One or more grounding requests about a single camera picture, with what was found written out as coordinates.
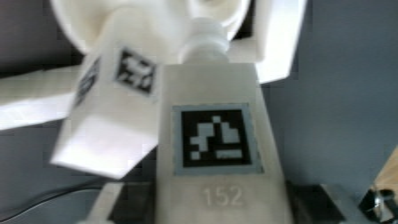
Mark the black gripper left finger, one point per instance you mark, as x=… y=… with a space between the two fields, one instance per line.
x=125 y=204

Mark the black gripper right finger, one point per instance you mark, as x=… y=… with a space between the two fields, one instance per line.
x=322 y=205

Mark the white stool leg with tag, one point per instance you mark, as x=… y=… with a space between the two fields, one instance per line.
x=219 y=176
x=109 y=132

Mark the white round stool seat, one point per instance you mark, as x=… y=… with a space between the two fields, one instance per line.
x=151 y=20

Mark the metal clamp at edge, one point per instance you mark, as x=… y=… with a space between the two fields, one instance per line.
x=379 y=203

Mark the white front fence rail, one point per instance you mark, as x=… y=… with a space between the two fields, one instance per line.
x=36 y=97

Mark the white fence rail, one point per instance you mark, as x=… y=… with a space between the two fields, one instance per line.
x=267 y=48
x=36 y=97

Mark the white right fence rail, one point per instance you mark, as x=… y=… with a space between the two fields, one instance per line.
x=267 y=48

